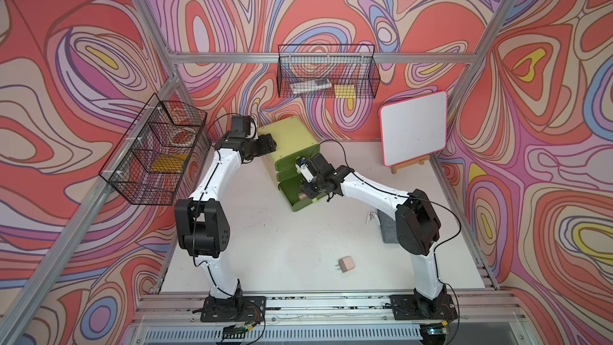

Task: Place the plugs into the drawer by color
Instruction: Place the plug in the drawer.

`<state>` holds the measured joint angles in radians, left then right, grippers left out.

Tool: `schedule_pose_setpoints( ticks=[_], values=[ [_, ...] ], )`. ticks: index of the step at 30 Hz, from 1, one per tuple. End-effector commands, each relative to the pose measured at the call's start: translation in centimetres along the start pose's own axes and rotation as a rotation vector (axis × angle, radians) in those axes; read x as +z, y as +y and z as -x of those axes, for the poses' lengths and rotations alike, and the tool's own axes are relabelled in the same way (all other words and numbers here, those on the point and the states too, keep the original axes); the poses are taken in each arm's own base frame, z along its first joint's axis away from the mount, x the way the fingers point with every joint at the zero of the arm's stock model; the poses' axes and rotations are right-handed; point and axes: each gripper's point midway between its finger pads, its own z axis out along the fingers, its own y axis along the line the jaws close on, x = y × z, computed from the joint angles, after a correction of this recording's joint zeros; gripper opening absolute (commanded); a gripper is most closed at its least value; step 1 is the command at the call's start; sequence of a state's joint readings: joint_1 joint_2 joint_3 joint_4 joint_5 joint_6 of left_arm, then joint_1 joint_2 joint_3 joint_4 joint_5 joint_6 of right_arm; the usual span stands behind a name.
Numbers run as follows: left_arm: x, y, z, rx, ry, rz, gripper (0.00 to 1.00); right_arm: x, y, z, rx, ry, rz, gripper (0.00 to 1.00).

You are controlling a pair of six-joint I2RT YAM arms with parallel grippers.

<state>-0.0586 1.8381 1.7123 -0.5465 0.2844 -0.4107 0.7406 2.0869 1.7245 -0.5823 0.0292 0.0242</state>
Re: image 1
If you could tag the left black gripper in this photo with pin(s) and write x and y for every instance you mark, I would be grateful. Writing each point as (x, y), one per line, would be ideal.
(264, 144)

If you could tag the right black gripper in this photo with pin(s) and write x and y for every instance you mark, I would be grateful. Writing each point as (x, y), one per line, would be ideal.
(309, 192)

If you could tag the green drawer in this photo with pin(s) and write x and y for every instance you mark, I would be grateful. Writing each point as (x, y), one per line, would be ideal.
(291, 189)
(284, 161)
(288, 173)

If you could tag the yellow green drawer cabinet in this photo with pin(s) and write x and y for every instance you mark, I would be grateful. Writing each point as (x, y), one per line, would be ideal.
(290, 134)

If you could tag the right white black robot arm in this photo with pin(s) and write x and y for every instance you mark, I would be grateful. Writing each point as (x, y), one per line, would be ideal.
(417, 224)

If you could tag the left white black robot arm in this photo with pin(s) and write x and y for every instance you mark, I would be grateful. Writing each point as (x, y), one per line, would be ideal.
(203, 230)

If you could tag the grey felt eraser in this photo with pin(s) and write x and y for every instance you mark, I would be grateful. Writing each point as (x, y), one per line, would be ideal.
(388, 228)

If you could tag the yellow block in left basket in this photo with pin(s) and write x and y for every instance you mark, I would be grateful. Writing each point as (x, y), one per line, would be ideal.
(169, 163)

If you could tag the yellow block in basket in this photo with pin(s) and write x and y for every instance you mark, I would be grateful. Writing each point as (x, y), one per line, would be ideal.
(345, 92)
(169, 163)

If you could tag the grey box in back basket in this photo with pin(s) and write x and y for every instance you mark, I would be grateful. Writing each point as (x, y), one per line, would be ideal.
(310, 86)

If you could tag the yellow block in back basket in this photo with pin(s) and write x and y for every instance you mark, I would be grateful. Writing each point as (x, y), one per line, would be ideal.
(345, 92)

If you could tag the wooden easel stand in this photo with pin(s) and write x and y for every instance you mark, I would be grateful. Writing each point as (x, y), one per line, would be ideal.
(416, 161)

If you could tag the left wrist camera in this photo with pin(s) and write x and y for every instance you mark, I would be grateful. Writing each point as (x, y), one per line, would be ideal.
(242, 127)

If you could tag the white board pink frame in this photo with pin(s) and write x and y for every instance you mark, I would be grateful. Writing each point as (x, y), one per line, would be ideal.
(413, 128)

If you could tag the black wire basket left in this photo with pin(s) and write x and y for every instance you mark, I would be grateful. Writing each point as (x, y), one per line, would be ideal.
(162, 127)

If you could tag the black wire basket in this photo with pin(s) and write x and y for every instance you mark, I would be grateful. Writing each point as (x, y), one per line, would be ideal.
(162, 127)
(342, 64)

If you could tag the black wire basket back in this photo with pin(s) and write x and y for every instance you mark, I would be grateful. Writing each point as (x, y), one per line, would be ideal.
(342, 64)

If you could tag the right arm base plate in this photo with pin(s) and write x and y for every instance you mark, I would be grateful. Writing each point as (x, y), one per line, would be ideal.
(415, 307)

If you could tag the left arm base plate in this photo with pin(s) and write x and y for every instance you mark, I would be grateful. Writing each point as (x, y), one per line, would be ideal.
(250, 309)

